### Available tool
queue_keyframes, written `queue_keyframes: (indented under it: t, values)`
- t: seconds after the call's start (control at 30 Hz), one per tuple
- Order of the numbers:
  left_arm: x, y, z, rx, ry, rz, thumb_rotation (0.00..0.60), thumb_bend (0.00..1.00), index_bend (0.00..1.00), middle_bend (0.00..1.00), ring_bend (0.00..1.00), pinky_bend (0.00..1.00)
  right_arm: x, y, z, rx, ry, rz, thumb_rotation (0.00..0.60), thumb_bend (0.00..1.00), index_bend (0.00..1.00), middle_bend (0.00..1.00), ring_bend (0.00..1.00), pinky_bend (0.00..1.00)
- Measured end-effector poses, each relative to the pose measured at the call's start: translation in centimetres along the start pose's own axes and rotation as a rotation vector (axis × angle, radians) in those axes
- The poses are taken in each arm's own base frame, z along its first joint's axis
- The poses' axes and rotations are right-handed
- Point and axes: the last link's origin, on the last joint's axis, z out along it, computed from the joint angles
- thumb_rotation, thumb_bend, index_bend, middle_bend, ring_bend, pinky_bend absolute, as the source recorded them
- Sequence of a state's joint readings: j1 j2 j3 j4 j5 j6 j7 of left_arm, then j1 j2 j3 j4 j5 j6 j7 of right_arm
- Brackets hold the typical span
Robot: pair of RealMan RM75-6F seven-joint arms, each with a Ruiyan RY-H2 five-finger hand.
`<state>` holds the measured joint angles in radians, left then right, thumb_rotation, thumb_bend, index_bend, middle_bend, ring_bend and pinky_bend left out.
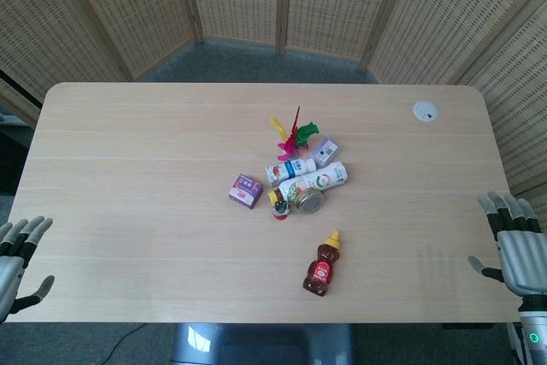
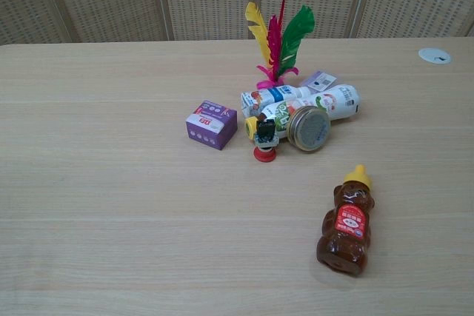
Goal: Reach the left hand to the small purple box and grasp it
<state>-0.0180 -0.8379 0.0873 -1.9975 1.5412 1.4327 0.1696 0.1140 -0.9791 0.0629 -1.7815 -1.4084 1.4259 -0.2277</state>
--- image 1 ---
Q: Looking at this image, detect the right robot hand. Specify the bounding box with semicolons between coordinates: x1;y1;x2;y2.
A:
467;191;547;297

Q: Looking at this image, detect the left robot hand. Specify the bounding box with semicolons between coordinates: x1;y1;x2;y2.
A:
0;215;56;322

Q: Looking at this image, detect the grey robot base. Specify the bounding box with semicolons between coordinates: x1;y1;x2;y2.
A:
170;322;355;365

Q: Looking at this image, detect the purple small box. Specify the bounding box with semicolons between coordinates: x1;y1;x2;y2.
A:
227;173;264;211

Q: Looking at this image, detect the bear-shaped honey bottle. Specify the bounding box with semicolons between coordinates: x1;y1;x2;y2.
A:
303;230;343;298

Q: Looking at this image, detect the glass jar metal lid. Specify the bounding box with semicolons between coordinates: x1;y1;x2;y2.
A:
296;189;326;215

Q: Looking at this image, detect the white bottle green label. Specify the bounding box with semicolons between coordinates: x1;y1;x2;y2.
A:
268;161;349;206

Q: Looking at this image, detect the small purple grey packet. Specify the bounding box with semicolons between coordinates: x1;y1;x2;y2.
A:
309;137;342;165

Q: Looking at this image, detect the white bottle blue label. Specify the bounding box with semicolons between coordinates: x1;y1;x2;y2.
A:
265;157;318;186

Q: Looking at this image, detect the colourful feather shuttlecock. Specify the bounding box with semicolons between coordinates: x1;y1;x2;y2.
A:
269;105;321;162

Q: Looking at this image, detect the woven bamboo folding screen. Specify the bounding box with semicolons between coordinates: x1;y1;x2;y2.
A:
0;0;547;238

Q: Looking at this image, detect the black cable on floor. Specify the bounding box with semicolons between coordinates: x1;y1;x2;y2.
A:
91;322;146;365

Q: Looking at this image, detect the white cable grommet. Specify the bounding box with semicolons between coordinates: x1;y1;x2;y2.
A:
412;100;439;123

